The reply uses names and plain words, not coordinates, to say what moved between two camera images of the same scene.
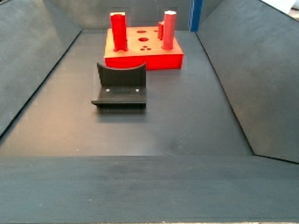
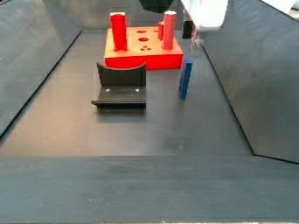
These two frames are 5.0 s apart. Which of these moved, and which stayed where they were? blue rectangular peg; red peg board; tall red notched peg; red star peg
Moved: blue rectangular peg
Stayed: red peg board; red star peg; tall red notched peg
